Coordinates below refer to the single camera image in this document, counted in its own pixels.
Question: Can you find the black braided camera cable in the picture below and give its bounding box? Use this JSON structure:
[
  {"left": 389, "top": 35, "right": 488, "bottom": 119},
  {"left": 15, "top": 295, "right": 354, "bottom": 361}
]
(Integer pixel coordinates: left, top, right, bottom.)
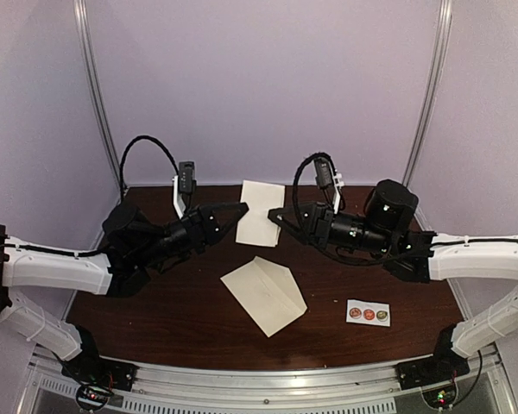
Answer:
[
  {"left": 291, "top": 152, "right": 333, "bottom": 225},
  {"left": 117, "top": 135, "right": 182, "bottom": 195}
]

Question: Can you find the black braided left camera cable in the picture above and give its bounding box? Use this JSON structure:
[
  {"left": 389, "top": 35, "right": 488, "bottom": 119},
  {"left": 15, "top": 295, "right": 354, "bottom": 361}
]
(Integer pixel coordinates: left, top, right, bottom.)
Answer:
[{"left": 117, "top": 135, "right": 182, "bottom": 195}]

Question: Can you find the aluminium corner post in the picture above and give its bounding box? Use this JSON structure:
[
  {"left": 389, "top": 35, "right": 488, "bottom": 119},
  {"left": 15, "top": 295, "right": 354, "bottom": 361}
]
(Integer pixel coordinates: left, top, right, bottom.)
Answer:
[
  {"left": 401, "top": 0, "right": 452, "bottom": 187},
  {"left": 73, "top": 0, "right": 123, "bottom": 191}
]

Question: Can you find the sticker sheet with three seals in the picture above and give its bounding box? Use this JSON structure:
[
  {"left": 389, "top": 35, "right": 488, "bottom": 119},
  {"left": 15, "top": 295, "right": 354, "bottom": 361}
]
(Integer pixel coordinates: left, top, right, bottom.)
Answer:
[{"left": 345, "top": 299, "right": 391, "bottom": 327}]

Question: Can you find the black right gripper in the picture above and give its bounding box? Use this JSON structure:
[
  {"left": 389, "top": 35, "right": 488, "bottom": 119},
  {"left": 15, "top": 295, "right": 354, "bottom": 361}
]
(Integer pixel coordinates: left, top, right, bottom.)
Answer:
[{"left": 268, "top": 200, "right": 394, "bottom": 255}]

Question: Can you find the right aluminium corner post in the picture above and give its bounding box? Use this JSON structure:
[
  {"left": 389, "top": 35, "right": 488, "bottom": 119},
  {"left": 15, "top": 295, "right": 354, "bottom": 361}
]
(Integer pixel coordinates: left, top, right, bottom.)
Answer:
[{"left": 401, "top": 0, "right": 452, "bottom": 187}]

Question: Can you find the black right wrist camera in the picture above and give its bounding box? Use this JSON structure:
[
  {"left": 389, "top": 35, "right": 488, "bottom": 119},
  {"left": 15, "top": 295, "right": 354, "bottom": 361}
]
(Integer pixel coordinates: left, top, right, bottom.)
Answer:
[{"left": 313, "top": 157, "right": 344, "bottom": 190}]

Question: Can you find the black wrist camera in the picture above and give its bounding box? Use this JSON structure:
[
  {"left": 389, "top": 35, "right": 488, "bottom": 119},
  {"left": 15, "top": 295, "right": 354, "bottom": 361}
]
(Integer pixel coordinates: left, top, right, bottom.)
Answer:
[
  {"left": 177, "top": 160, "right": 196, "bottom": 195},
  {"left": 313, "top": 157, "right": 344, "bottom": 190}
]

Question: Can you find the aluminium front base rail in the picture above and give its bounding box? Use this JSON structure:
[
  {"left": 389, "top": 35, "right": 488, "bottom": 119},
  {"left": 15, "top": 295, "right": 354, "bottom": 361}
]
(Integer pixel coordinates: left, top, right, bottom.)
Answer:
[{"left": 14, "top": 346, "right": 518, "bottom": 413}]

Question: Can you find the black braided right camera cable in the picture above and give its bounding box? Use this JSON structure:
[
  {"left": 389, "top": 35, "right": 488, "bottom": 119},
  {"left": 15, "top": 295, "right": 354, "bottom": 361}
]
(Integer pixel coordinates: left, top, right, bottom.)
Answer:
[{"left": 291, "top": 152, "right": 333, "bottom": 225}]

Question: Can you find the left aluminium corner post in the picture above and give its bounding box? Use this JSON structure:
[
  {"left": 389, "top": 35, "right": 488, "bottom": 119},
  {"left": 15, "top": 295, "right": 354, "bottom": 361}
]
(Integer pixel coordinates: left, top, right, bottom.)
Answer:
[{"left": 73, "top": 0, "right": 123, "bottom": 191}]

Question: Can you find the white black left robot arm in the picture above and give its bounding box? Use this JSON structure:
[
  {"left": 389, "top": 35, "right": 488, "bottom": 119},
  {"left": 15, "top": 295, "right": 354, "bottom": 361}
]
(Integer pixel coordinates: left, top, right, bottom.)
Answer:
[{"left": 0, "top": 201, "right": 249, "bottom": 384}]

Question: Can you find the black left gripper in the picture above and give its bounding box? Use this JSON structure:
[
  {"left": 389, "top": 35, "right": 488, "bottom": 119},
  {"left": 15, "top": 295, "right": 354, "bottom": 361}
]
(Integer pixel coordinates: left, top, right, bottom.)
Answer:
[{"left": 136, "top": 204, "right": 249, "bottom": 269}]

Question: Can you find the cream paper envelope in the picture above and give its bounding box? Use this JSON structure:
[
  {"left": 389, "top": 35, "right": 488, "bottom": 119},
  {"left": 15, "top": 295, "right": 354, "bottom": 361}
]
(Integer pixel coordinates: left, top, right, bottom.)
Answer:
[{"left": 220, "top": 256, "right": 307, "bottom": 337}]

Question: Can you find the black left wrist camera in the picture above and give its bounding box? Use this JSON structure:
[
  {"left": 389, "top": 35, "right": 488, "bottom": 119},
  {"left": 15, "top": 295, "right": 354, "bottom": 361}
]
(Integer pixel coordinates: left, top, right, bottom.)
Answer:
[{"left": 177, "top": 160, "right": 196, "bottom": 195}]

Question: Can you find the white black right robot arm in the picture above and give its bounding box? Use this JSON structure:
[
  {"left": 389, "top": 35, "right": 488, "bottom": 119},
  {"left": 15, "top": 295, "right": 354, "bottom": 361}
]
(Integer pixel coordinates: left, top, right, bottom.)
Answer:
[{"left": 268, "top": 179, "right": 518, "bottom": 381}]

